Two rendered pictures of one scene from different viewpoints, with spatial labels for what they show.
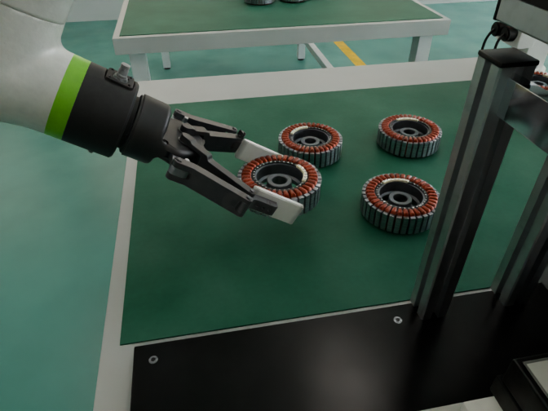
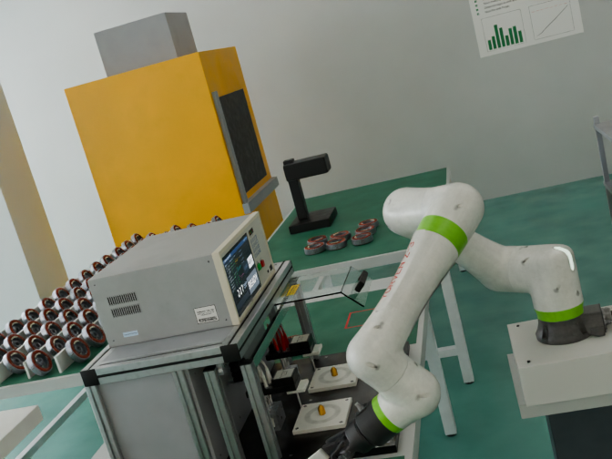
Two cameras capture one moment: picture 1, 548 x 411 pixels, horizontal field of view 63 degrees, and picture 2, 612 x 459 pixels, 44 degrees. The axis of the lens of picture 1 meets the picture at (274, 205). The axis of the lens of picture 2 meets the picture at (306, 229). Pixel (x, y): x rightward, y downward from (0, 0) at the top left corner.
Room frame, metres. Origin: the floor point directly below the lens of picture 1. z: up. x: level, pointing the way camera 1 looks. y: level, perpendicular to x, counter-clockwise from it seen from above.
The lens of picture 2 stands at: (1.88, 0.80, 1.75)
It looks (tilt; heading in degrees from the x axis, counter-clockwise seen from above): 13 degrees down; 205
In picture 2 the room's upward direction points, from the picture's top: 15 degrees counter-clockwise
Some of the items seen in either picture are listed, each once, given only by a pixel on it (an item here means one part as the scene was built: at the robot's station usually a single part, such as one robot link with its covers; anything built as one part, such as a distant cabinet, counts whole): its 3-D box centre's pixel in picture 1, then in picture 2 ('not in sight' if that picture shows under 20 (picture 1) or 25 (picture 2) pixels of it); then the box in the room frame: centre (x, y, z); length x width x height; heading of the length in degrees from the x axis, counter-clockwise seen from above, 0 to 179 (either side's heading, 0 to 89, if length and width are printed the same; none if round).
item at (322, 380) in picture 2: not in sight; (335, 376); (-0.12, -0.15, 0.78); 0.15 x 0.15 x 0.01; 11
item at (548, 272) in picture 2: not in sight; (549, 280); (-0.13, 0.53, 1.01); 0.16 x 0.13 x 0.19; 63
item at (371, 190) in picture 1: (399, 201); not in sight; (0.52, -0.18, 0.77); 0.11 x 0.11 x 0.04
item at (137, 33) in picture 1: (251, 50); not in sight; (2.37, 0.12, 0.38); 1.85 x 1.10 x 0.75; 11
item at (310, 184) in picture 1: (279, 184); not in sight; (0.50, -0.01, 0.82); 0.11 x 0.11 x 0.04
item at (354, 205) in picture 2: not in sight; (372, 274); (-2.29, -0.78, 0.38); 1.85 x 1.10 x 0.75; 11
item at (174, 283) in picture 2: not in sight; (188, 275); (0.05, -0.45, 1.22); 0.44 x 0.39 x 0.20; 11
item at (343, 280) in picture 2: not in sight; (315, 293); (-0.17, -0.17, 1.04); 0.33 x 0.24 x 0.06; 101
